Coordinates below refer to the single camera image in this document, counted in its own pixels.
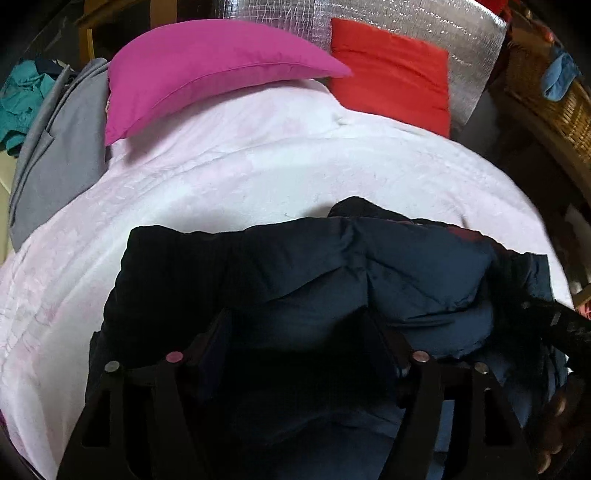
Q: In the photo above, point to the teal garment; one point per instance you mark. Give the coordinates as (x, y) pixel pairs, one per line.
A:
(23, 92)

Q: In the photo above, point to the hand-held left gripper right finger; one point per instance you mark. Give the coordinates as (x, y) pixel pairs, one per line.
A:
(392, 360)

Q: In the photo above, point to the navy puffer jacket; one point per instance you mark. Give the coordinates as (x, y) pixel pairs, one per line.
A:
(300, 286)

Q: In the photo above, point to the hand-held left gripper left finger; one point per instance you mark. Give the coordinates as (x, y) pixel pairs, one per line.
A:
(217, 350)

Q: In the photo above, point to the pale pink embossed blanket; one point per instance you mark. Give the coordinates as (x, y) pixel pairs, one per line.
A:
(231, 175)

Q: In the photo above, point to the magenta pillow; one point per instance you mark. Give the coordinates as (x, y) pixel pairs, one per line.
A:
(207, 64)

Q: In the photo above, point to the dark wooden furniture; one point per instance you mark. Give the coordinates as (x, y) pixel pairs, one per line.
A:
(531, 152)

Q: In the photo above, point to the red cloth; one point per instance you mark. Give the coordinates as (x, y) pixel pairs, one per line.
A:
(498, 5)

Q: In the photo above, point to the wicker basket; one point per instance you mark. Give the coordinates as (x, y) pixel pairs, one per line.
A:
(572, 115)

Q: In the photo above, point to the blue cloth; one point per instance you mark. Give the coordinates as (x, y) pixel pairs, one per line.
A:
(558, 76)

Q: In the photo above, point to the red pillow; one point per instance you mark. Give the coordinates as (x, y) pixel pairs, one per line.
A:
(392, 69)

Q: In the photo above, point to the silver foil mat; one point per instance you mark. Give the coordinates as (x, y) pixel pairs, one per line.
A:
(471, 46)

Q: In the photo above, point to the yellow wooden chair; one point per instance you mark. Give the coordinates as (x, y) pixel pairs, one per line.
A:
(85, 46)

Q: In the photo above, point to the cream sofa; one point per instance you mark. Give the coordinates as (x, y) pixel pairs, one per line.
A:
(4, 198)

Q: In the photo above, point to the person's right hand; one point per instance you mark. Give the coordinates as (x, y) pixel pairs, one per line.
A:
(556, 415)

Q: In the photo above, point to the grey garment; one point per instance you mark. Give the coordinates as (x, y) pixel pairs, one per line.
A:
(60, 152)

